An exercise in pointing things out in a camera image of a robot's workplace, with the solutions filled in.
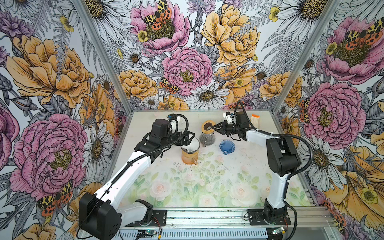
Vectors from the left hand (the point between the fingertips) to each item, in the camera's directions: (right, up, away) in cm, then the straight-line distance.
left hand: (187, 139), depth 77 cm
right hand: (+15, +4, +16) cm, 22 cm away
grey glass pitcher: (+12, -2, +20) cm, 23 cm away
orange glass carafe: (+1, -13, +12) cm, 18 cm away
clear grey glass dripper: (-1, -7, +4) cm, 8 cm away
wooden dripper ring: (+12, +3, +17) cm, 21 cm away
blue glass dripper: (+24, -6, +17) cm, 30 cm away
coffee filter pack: (+44, +10, +25) cm, 52 cm away
